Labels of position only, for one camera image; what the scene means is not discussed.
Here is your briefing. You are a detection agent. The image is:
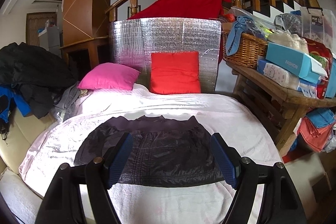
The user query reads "brown door curtain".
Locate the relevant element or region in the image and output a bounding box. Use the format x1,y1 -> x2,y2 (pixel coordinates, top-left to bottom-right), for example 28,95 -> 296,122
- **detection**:
26,12 -> 58,47

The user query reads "red blanket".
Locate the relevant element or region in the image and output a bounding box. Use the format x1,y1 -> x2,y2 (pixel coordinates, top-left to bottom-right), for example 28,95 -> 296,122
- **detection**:
127,0 -> 231,20

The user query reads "blue cloth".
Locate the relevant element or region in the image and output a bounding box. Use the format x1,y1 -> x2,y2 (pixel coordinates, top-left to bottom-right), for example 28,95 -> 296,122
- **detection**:
226,16 -> 255,56

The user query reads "pink pillow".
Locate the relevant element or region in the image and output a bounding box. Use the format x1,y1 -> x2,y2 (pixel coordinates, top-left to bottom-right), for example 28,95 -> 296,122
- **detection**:
77,63 -> 140,90

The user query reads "white tissue pack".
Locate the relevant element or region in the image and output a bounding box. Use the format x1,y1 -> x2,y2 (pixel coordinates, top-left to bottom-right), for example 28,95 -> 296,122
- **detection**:
257,59 -> 301,90

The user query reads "wicker basket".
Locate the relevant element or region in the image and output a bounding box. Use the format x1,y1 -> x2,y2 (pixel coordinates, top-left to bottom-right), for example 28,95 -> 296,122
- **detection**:
222,31 -> 269,69

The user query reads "wooden side table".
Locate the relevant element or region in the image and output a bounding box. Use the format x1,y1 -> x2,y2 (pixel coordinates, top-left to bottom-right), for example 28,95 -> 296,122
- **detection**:
226,60 -> 336,157

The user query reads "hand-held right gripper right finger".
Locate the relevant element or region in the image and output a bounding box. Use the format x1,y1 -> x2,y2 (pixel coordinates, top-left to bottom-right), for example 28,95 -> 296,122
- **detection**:
210,132 -> 307,224

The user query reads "blue jacket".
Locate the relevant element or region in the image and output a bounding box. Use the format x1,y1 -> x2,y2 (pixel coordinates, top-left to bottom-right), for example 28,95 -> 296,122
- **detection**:
0,85 -> 31,135

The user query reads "white plastic bag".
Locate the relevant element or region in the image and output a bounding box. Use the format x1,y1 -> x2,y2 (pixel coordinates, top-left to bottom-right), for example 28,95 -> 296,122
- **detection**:
268,32 -> 309,54

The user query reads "wooden cabinet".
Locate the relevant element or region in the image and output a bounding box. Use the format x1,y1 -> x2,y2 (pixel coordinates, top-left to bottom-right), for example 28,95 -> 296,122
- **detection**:
59,36 -> 111,77

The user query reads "pale cardboard box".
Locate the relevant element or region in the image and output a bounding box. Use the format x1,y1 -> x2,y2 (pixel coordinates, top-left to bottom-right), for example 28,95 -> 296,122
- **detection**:
283,152 -> 332,214

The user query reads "red pillow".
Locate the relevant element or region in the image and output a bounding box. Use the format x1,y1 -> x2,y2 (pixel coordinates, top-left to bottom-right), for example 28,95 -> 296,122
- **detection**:
149,51 -> 201,95

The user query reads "clear plastic bag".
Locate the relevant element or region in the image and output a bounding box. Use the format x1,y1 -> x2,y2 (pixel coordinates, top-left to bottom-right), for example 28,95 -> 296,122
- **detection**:
274,13 -> 302,37

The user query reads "cream leather sofa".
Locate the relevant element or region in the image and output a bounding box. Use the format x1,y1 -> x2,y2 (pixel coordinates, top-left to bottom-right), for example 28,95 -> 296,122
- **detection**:
0,109 -> 57,174

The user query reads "stack of folded towels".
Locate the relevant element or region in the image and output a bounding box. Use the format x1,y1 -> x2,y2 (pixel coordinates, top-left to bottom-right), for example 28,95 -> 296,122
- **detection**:
299,108 -> 336,152

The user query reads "grey garment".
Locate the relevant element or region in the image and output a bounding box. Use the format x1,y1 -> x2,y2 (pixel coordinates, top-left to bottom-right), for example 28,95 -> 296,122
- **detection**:
52,84 -> 88,119

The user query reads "white satin bed blanket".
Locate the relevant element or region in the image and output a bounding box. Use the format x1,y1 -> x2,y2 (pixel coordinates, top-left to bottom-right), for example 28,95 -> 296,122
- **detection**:
18,82 -> 284,224

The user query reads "silver foil insulation board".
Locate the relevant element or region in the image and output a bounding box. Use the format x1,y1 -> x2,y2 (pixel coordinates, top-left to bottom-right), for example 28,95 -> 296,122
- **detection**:
109,17 -> 222,93

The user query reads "teal cardboard box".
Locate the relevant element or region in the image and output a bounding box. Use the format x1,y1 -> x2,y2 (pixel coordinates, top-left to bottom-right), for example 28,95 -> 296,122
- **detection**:
266,42 -> 323,84

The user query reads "pile of dark clothes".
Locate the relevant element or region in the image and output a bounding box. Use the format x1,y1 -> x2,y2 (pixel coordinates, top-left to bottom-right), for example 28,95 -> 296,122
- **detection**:
0,42 -> 76,119

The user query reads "white terry mattress pad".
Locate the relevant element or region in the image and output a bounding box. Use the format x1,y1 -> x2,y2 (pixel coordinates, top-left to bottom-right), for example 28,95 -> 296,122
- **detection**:
0,168 -> 237,224

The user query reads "dark quilted jacket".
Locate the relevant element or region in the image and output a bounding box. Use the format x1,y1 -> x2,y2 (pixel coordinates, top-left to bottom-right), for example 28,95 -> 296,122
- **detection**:
74,115 -> 223,187

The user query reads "red packaging bag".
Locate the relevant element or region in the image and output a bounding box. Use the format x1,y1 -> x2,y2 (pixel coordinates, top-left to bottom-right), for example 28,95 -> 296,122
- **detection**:
307,40 -> 334,98

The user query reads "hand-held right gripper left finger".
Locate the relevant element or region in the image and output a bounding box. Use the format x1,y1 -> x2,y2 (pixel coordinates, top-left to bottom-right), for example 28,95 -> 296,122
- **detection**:
35,132 -> 133,224

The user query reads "grey refrigerator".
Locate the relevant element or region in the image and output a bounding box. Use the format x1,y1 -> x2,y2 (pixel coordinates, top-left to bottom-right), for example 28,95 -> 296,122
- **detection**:
39,26 -> 63,58

